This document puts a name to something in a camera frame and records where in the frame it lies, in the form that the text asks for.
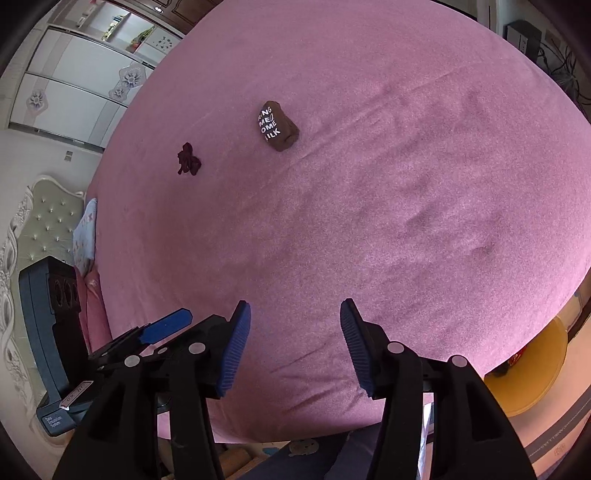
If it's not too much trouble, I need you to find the light blue floral pillow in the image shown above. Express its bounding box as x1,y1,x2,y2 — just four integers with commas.
73,198,99,278

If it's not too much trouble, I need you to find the pink pillow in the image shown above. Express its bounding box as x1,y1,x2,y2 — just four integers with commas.
76,270,112,356

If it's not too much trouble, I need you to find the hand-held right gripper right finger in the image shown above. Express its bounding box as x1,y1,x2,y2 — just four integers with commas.
340,298,539,480

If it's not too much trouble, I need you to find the pink bed blanket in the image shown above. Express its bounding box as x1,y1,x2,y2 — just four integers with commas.
85,0,591,444

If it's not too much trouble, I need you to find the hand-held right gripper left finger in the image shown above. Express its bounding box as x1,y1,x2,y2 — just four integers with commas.
52,300,252,480

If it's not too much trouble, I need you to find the white flower print wardrobe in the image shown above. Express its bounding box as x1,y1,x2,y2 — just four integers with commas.
7,0,185,153

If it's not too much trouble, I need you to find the grey tufted headboard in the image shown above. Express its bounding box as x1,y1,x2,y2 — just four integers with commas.
0,174,88,416

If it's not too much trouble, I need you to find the black box device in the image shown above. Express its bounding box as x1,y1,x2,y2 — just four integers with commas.
505,21,542,56

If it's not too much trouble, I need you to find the dark red hair tie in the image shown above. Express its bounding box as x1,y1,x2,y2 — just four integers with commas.
177,143,202,176

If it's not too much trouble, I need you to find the purple cartoon print sheet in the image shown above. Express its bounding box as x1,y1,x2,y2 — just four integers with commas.
240,427,384,480

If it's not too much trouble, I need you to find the brown rolled sock white print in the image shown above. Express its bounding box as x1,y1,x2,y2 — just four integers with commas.
256,100,300,152

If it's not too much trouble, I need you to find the tangle of black cables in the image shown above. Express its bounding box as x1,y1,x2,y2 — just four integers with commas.
536,37,591,116

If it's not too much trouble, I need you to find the grey patterned rug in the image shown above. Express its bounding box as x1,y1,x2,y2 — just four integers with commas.
526,397,591,467

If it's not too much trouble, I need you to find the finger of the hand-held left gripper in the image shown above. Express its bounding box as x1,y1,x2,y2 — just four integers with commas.
150,315,229,357
88,309,193,367

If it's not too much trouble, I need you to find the yellow plastic basin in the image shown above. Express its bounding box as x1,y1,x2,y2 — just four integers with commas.
482,316,568,415

